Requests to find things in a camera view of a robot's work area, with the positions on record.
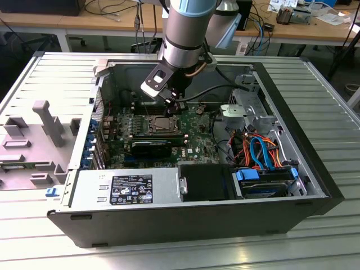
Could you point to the silver green CPU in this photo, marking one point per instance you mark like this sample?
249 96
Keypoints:
163 123

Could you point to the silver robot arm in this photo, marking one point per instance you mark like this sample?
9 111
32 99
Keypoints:
185 31

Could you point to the metal locking lever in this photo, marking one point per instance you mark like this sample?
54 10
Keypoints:
145 108

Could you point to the CPU socket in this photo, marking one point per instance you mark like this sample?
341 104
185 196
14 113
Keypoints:
151 130

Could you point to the round coin cell battery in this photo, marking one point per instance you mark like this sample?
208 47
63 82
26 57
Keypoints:
200 109

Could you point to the green motherboard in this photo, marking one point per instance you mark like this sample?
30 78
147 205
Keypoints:
197 135

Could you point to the black graphics card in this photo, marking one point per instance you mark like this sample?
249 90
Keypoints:
152 150

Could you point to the tall black box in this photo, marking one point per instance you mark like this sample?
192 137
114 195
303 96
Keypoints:
245 11

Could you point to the small black device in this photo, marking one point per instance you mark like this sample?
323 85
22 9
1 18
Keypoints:
268 27

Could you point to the wooden desk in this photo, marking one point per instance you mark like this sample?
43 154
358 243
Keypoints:
92 24

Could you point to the finned metal heatsink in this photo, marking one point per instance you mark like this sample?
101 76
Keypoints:
284 17

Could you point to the hard disk in blue carrier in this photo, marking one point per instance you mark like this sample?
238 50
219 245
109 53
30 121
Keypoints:
263 191

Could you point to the grey metal device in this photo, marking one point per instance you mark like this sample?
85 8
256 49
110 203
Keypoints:
303 17

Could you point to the silver power supply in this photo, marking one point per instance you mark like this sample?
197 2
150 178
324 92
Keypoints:
87 188

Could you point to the black silver PC case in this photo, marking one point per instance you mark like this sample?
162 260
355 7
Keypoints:
168 227

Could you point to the wide black box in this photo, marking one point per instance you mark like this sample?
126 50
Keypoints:
42 7

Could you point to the grey parts rack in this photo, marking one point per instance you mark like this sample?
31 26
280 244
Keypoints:
42 160

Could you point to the black tripod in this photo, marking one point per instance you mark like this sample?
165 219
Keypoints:
343 53

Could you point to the blue plastic clip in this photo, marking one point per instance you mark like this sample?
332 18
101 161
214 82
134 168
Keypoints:
51 192

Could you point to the green RAM stick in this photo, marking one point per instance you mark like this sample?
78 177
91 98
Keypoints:
12 168

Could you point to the white wrist camera on bracket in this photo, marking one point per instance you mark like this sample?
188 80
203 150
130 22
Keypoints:
157 78

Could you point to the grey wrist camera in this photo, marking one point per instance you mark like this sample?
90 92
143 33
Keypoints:
209 66

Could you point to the silver metal bracket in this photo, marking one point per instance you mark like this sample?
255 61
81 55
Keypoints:
232 111

